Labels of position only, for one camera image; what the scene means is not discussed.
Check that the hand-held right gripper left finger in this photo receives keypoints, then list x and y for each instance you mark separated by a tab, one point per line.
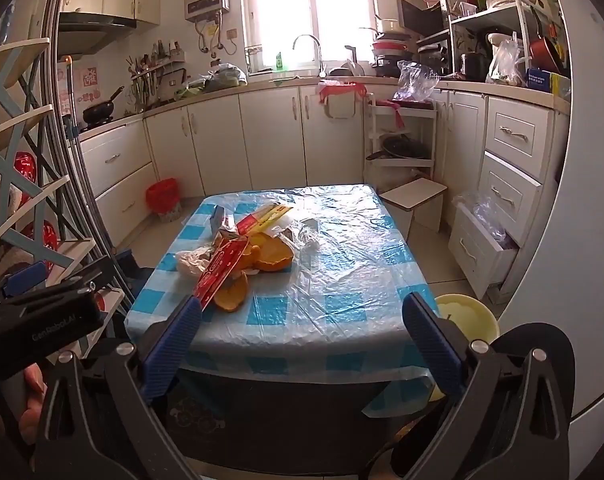
172	345

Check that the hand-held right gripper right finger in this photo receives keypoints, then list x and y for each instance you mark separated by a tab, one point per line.
431	345

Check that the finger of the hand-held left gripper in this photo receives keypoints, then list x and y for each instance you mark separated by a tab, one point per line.
26	278
87	272

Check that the yellow trash bin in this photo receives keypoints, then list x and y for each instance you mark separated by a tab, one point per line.
474	320

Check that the small orange peel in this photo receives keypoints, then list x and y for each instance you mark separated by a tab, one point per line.
232	297

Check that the white tissue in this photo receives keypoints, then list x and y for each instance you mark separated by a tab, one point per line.
189	263

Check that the long red carton box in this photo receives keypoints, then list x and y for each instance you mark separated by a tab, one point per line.
222	266

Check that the milk carton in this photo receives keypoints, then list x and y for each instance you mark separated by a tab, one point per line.
222	221

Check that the large orange peel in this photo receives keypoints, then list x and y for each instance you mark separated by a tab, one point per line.
274	258

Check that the yellow red carton box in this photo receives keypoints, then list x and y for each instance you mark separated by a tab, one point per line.
262	217

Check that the clear plastic bottle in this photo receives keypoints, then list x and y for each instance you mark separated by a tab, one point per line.
304	235

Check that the red trash bag bin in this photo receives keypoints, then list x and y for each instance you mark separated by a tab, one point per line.
162	199

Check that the person's left hand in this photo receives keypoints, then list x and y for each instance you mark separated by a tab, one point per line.
32	390

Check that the white cabinet with two drawers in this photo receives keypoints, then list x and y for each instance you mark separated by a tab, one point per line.
114	170

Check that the red patterned cloth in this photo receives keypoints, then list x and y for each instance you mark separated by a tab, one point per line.
26	167

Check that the table with blue checkered cloth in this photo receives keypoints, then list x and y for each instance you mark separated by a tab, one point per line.
332	280

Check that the plastic bags in drawer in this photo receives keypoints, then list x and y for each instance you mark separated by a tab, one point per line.
484	217

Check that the white wooden stool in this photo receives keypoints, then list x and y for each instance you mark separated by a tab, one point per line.
416	200

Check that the black wok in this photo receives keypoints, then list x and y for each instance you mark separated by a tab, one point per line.
99	110

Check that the white blue folding rack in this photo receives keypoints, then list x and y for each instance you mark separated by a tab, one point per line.
12	90

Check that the black frying pan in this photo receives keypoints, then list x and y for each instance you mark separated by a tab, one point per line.
401	147

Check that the white corner rack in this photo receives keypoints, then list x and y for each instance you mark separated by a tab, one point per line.
421	127

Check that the white three drawer unit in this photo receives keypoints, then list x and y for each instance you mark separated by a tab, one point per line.
516	140

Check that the white sink cabinet doors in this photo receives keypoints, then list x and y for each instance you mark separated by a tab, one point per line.
267	135

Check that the bag of green vegetables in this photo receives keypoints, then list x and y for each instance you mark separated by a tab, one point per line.
217	80

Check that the black range hood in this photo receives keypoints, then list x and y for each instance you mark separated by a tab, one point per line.
89	30

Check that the white refrigerator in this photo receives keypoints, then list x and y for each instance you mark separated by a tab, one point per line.
591	160

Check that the white hanging bin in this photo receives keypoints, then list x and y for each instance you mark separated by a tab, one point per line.
339	105

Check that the clear plastic bag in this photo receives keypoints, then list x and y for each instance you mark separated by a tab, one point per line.
414	82

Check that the red plastic bag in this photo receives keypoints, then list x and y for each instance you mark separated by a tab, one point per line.
342	87

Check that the black pot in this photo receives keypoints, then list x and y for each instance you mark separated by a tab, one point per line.
472	66

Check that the green dish soap bottle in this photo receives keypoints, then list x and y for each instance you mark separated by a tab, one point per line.
280	62

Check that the blue box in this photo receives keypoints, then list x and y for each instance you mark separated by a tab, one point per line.
544	80

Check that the plastic bag with food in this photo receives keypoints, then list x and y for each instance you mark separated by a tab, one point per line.
506	62

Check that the stack of pots and bowls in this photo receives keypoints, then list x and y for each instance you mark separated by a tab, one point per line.
391	45

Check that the white kettle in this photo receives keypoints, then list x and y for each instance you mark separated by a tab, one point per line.
496	42

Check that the red pan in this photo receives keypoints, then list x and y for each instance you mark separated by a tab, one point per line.
544	50

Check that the chrome faucet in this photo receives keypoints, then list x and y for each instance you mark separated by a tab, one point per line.
318	45

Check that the black microwave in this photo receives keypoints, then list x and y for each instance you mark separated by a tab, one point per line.
419	17

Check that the white counter shelf rack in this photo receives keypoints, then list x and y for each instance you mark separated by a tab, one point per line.
501	15

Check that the window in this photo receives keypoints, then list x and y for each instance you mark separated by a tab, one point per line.
312	10

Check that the grey sliding door frame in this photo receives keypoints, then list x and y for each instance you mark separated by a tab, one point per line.
64	125

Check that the pink wall stickers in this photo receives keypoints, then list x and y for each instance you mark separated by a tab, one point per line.
84	80

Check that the wall utensil rack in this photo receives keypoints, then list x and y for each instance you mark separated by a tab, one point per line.
157	67

